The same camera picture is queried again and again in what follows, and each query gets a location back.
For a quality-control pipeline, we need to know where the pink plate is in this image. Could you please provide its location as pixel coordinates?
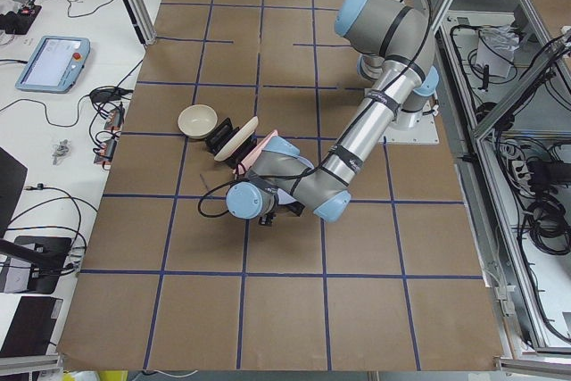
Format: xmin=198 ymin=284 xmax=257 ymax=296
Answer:
xmin=234 ymin=129 xmax=278 ymax=175

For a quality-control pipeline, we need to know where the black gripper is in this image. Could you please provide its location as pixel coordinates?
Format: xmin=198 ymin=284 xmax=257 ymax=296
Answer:
xmin=258 ymin=203 xmax=294 ymax=226

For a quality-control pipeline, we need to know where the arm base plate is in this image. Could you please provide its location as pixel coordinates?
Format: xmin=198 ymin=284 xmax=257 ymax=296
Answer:
xmin=380 ymin=102 xmax=440 ymax=145

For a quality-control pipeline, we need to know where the near teach pendant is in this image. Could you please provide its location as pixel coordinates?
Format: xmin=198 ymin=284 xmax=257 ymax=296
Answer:
xmin=15 ymin=35 xmax=91 ymax=94

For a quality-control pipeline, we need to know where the beige plate in rack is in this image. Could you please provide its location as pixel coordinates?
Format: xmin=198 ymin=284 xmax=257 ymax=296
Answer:
xmin=214 ymin=116 xmax=259 ymax=162

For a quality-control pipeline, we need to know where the black dish rack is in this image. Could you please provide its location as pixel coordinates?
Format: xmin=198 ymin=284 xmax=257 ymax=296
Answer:
xmin=204 ymin=116 xmax=313 ymax=218

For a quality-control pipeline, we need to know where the beige bowl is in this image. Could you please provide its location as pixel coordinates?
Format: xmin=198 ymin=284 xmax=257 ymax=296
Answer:
xmin=178 ymin=104 xmax=218 ymax=139

